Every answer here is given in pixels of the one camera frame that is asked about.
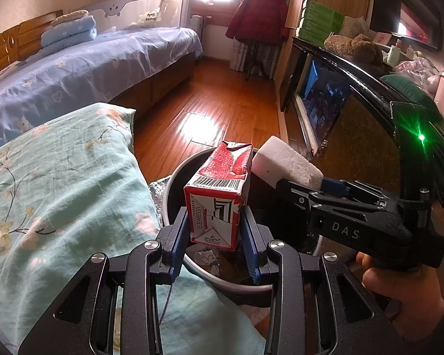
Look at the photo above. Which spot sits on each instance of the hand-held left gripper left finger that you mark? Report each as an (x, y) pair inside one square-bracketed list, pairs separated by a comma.
[(177, 246)]

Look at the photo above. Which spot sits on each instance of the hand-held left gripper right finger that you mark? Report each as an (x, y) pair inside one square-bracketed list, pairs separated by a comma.
[(249, 246)]

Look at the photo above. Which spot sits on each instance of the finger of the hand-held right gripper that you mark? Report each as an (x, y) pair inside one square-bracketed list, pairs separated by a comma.
[(299, 192), (336, 186)]

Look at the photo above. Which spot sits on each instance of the white bin with black liner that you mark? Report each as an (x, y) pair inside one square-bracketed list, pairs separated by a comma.
[(277, 222)]

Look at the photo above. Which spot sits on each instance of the white foam block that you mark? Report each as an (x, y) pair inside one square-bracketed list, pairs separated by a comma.
[(281, 159)]

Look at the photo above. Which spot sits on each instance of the red and white carton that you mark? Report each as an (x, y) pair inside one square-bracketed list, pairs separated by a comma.
[(222, 177)]

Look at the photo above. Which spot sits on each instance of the person's right hand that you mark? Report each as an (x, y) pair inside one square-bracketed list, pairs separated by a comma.
[(403, 292)]

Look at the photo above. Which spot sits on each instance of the silver foil mat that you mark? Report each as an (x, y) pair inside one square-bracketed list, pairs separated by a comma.
[(157, 199)]

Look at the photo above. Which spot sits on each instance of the black glass-front cabinet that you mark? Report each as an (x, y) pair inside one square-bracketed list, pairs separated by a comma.
[(362, 129)]

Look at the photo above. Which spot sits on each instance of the green cloth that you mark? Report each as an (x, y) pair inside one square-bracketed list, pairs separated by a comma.
[(410, 88)]

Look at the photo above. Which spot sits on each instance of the wooden coat rack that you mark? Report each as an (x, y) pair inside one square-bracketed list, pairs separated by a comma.
[(257, 61)]

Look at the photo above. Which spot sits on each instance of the brown plush toy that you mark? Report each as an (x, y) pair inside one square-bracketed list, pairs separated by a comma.
[(355, 50)]

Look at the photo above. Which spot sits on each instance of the pale green bottle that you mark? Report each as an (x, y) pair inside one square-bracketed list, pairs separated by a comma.
[(393, 55)]

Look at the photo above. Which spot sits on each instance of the stack of green boxes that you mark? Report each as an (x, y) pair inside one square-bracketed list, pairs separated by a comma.
[(320, 20)]

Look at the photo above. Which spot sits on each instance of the dark red jacket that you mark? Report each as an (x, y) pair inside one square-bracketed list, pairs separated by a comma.
[(259, 14)]

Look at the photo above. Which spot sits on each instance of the black television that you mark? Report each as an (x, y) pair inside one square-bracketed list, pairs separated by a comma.
[(388, 11)]

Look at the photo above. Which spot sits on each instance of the white radiator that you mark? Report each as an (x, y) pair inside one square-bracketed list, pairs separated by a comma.
[(198, 26)]

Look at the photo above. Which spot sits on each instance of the bed with blue sheet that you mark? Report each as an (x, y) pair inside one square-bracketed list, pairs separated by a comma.
[(96, 63)]

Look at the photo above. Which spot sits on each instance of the folded light blue blanket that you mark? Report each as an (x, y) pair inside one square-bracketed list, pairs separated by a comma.
[(70, 35)]

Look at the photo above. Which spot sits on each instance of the pale yellow pillow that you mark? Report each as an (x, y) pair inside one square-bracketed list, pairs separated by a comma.
[(70, 16)]

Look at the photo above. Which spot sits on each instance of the wooden headboard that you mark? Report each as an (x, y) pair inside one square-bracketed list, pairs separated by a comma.
[(7, 44)]

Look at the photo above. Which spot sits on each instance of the grey bed guard rail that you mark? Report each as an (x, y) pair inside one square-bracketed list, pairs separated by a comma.
[(133, 7)]

